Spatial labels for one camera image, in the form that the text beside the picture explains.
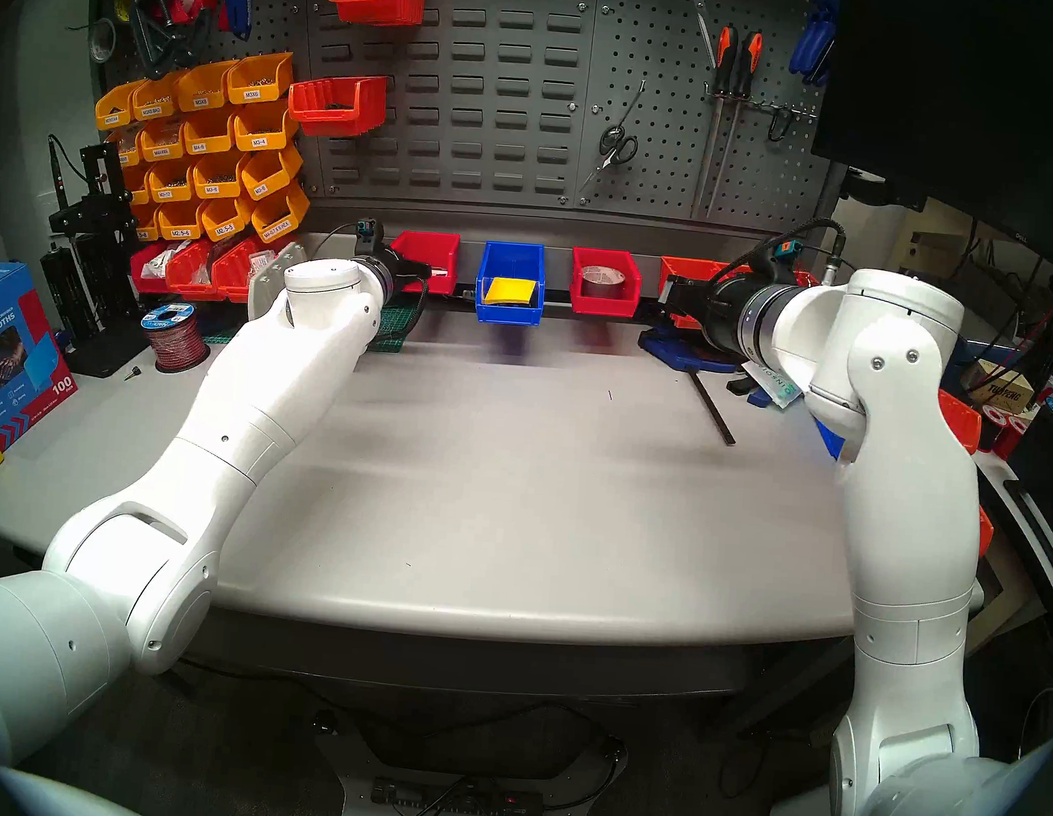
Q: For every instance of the yellow bin labelled M3-6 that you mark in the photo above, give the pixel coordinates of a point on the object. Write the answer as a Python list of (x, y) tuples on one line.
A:
[(259, 186)]

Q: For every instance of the blue bin with orange tape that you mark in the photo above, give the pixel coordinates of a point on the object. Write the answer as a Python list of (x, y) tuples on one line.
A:
[(831, 442)]

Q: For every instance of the black monitor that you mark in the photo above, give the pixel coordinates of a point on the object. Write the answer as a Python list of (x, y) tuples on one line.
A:
[(961, 101)]

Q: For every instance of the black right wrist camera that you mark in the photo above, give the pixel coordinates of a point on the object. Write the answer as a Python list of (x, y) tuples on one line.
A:
[(784, 250)]

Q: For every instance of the blue bin with yellow pad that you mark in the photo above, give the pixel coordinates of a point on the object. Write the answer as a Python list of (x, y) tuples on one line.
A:
[(508, 313)]

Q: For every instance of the blue spring clamp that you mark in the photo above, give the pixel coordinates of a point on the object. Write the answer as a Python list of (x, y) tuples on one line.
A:
[(804, 54), (825, 33)]

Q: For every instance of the cardboard box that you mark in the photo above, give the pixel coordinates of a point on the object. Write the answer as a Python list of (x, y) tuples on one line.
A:
[(999, 388)]

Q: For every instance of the blue black clamp tool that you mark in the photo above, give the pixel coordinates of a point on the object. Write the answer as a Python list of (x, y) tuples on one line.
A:
[(674, 350)]

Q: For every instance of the grey bench back rail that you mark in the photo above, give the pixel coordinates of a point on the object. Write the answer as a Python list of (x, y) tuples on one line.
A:
[(521, 232)]

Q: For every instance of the yellow bin labelled M3-12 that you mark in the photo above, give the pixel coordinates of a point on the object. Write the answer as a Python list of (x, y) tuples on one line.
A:
[(164, 191)]

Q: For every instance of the green cutting mat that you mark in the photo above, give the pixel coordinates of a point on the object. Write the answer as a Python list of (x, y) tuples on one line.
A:
[(398, 322)]

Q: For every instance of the yellow bin labelled M3-8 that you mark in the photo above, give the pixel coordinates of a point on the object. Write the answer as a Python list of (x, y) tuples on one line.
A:
[(211, 188)]

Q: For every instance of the grey pegboard panel with tapes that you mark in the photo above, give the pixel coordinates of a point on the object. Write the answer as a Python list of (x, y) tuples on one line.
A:
[(284, 18)]

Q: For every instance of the black flat metal bar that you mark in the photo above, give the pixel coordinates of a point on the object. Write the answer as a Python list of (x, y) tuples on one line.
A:
[(713, 409)]

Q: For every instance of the yellow bin labelled M3-4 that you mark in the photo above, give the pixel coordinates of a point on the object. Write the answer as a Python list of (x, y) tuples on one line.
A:
[(260, 140)]

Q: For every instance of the pale wooden side frame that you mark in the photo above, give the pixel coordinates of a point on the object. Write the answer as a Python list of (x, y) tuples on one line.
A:
[(928, 247)]

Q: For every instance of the dark blue storage crate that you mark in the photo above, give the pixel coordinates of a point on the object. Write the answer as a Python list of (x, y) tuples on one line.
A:
[(975, 353)]

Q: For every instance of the red bin with tape roll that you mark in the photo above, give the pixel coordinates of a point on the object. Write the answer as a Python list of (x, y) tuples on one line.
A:
[(603, 307)]

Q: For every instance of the yellow pad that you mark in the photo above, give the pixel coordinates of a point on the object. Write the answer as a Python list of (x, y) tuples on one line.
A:
[(509, 291)]

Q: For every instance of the silver duct tape roll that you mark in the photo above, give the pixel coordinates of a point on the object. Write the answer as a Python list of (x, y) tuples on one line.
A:
[(603, 278)]

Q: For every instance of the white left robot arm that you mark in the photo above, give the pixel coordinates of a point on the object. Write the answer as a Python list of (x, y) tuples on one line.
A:
[(258, 393)]

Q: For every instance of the yellow bin labelled M4-6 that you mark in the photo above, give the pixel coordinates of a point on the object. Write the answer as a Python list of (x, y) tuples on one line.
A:
[(201, 145)]

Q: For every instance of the black power strip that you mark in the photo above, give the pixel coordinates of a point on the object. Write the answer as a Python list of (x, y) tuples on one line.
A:
[(454, 800)]

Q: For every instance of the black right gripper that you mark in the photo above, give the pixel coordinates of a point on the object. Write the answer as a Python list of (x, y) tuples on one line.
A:
[(731, 314)]

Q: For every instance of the orange-red bin with glue sticks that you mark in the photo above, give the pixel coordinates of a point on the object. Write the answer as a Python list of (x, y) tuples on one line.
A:
[(689, 268)]

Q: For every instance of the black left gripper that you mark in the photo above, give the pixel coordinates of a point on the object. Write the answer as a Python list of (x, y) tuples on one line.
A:
[(409, 270)]

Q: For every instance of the yellow bin labelled M3X8 BAG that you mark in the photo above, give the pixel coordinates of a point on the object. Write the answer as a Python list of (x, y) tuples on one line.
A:
[(152, 109)]

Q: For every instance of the yellow tape roll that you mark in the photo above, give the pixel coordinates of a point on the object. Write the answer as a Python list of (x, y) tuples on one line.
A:
[(119, 1)]

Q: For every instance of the clear plastic screw bag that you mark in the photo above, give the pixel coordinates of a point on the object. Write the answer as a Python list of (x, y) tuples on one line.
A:
[(261, 258), (161, 260)]

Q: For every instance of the yellow bin labelled M2.5-5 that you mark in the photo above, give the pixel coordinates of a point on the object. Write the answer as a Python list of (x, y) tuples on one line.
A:
[(225, 231)]

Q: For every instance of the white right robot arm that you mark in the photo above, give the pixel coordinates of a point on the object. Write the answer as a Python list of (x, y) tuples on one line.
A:
[(907, 492)]

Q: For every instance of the yellow bin labelled M2.5-6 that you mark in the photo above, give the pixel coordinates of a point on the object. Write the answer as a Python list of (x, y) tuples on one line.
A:
[(180, 231)]

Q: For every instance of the yellow bin labelled M3X6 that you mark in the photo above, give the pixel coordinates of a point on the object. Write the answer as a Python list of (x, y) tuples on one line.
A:
[(254, 92)]

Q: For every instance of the large beige plastic bin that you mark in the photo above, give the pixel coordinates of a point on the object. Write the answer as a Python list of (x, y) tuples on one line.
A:
[(271, 277)]

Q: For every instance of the red bin with screw bags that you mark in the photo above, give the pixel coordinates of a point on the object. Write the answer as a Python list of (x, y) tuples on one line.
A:
[(144, 284)]

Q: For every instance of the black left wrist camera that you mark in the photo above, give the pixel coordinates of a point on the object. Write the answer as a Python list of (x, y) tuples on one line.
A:
[(368, 237)]

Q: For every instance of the white pouch green print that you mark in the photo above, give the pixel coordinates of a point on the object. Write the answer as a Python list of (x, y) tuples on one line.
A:
[(775, 389)]

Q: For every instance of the black carabiner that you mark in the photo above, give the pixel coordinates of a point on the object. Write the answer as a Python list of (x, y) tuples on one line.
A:
[(770, 125)]

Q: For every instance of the black instrument stand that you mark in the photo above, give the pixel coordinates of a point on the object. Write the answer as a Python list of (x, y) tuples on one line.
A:
[(100, 211)]

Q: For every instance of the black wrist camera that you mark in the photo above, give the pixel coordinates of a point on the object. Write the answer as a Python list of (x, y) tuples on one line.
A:
[(368, 237), (784, 250)]

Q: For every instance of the dark metal clamp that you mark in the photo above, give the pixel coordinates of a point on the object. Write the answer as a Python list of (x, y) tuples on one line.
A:
[(153, 40)]

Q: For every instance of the black block device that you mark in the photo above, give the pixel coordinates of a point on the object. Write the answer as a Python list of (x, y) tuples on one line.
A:
[(59, 289)]

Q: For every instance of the yellow bin labelled M4-0.7 HEX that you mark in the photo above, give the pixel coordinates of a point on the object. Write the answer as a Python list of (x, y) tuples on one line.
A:
[(276, 231)]

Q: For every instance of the thin metal rod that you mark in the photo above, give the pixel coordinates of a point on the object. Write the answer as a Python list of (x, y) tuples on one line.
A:
[(633, 105)]

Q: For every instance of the grey pegboard panel with tools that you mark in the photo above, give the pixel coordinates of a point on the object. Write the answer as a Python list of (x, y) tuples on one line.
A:
[(658, 196)]

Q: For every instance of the orange-red bin with hardware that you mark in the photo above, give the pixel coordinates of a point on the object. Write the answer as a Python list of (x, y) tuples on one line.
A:
[(230, 279), (185, 282)]

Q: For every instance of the red bin with blade pack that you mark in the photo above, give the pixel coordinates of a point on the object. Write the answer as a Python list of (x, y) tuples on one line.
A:
[(430, 243)]

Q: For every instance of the yellow labelled screw bin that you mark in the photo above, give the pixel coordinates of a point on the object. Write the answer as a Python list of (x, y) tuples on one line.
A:
[(161, 151), (139, 194), (113, 118), (146, 232), (129, 155)]

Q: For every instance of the red white tape roll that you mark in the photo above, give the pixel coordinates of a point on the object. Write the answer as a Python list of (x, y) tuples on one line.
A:
[(191, 2)]

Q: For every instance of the grey tape roll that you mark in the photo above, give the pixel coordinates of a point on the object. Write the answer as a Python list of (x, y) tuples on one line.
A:
[(93, 38)]

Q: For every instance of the grey louvered wall panel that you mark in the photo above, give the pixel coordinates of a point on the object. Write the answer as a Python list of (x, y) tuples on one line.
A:
[(492, 68)]

